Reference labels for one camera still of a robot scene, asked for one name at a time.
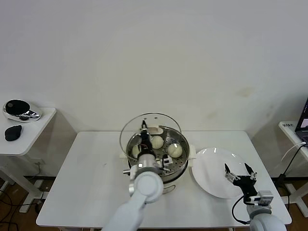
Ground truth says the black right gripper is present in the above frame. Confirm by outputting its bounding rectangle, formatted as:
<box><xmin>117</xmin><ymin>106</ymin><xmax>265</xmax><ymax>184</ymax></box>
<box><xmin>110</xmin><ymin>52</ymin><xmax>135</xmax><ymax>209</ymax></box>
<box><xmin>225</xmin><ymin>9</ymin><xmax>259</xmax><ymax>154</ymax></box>
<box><xmin>224</xmin><ymin>163</ymin><xmax>259</xmax><ymax>198</ymax></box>

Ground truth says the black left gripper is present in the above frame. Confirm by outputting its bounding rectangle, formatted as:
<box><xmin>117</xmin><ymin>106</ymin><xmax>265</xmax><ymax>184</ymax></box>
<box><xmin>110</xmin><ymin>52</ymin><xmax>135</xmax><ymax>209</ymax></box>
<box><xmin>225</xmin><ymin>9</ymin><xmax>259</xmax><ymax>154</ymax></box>
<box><xmin>139</xmin><ymin>119</ymin><xmax>155</xmax><ymax>156</ymax></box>

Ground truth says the glass pot lid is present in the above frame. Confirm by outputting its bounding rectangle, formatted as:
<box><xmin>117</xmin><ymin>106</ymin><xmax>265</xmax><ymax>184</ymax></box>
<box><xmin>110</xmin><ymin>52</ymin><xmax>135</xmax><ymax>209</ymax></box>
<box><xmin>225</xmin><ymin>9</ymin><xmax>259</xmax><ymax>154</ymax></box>
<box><xmin>119</xmin><ymin>112</ymin><xmax>183</xmax><ymax>161</ymax></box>

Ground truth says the steel steamer basket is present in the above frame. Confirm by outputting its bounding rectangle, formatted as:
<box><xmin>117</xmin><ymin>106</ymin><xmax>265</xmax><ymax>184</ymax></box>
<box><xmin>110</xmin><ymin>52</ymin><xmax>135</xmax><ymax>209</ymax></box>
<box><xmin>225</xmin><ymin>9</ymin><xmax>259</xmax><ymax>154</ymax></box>
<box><xmin>127</xmin><ymin>125</ymin><xmax>190</xmax><ymax>182</ymax></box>

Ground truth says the white round plate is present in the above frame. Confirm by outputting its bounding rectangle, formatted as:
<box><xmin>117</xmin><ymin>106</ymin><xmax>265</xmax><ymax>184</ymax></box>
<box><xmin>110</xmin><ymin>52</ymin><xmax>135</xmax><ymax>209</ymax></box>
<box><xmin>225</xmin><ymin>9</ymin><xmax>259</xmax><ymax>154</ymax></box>
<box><xmin>192</xmin><ymin>147</ymin><xmax>250</xmax><ymax>199</ymax></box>

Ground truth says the cream electric pot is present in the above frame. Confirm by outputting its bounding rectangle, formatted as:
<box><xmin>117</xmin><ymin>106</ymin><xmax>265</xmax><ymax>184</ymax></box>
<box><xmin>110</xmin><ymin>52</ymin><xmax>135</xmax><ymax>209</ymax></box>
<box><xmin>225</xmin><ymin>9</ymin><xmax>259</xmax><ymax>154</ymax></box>
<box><xmin>119</xmin><ymin>144</ymin><xmax>197</xmax><ymax>194</ymax></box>

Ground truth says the white desk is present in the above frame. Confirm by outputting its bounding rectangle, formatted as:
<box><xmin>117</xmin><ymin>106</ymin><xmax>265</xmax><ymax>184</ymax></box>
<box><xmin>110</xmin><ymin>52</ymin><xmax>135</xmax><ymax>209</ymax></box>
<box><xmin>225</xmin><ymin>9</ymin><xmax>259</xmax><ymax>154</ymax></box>
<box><xmin>278</xmin><ymin>120</ymin><xmax>308</xmax><ymax>215</ymax></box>

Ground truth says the dark laptop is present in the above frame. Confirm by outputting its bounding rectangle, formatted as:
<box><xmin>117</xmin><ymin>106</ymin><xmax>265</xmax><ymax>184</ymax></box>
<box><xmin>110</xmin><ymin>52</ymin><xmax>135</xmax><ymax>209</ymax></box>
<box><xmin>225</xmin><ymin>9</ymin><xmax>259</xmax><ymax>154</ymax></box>
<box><xmin>295</xmin><ymin>97</ymin><xmax>308</xmax><ymax>143</ymax></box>

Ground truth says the white side table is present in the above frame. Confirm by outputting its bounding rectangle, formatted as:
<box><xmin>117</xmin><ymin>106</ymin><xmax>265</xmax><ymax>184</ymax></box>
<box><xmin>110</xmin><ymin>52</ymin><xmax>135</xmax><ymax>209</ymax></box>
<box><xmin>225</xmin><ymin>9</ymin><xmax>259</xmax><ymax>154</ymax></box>
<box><xmin>0</xmin><ymin>106</ymin><xmax>77</xmax><ymax>213</ymax></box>

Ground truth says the chrome and black device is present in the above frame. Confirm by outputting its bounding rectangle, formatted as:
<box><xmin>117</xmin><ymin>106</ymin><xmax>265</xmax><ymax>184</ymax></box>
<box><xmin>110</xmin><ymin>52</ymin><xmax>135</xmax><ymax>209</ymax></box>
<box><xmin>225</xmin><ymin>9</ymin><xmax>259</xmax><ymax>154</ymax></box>
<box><xmin>2</xmin><ymin>99</ymin><xmax>43</xmax><ymax>123</ymax></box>

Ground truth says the black rounded object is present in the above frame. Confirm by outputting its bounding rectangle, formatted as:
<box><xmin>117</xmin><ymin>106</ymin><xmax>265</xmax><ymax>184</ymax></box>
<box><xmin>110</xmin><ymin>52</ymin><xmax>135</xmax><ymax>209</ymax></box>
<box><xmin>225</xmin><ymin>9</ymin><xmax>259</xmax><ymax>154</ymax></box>
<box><xmin>4</xmin><ymin>124</ymin><xmax>24</xmax><ymax>141</ymax></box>

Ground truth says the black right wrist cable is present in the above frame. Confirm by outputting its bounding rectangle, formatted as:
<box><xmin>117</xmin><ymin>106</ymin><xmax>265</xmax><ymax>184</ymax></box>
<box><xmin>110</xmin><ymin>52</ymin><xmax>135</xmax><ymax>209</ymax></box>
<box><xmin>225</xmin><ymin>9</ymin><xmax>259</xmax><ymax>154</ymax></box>
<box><xmin>231</xmin><ymin>195</ymin><xmax>251</xmax><ymax>224</ymax></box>

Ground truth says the black power adapter cable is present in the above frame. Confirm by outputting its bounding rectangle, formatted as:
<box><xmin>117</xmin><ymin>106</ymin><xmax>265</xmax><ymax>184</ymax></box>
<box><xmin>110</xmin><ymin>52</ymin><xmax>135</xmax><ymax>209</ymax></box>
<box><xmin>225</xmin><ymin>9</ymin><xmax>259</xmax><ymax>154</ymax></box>
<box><xmin>278</xmin><ymin>144</ymin><xmax>308</xmax><ymax>186</ymax></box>

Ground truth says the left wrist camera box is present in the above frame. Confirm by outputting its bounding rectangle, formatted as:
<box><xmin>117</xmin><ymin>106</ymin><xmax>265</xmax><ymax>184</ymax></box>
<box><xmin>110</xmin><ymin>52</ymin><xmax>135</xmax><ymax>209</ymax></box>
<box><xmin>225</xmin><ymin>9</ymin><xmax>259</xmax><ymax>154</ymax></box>
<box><xmin>160</xmin><ymin>155</ymin><xmax>173</xmax><ymax>168</ymax></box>

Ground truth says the white cable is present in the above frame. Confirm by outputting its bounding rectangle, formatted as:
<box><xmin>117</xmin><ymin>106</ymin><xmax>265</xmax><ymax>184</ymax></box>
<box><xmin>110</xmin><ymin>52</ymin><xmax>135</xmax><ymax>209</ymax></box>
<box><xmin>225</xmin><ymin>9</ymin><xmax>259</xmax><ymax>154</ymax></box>
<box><xmin>282</xmin><ymin>141</ymin><xmax>308</xmax><ymax>162</ymax></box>

